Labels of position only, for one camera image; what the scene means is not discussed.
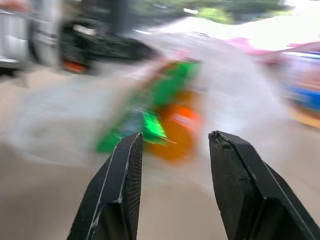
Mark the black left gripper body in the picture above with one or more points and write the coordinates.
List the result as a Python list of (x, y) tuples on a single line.
[(85, 47)]

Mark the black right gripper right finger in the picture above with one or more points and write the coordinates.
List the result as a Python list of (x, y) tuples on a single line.
[(240, 190)]

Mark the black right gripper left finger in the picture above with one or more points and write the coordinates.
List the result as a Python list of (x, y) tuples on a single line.
[(112, 190)]

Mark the clear plastic bag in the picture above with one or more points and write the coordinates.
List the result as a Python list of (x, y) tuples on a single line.
[(232, 95)]

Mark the orange snack packet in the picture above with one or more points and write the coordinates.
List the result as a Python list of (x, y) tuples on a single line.
[(178, 135)]

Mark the green snack packet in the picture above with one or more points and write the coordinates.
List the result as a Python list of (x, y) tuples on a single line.
[(165, 100)]

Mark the colourful snack packet pile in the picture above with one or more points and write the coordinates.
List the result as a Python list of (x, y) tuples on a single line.
[(303, 82)]

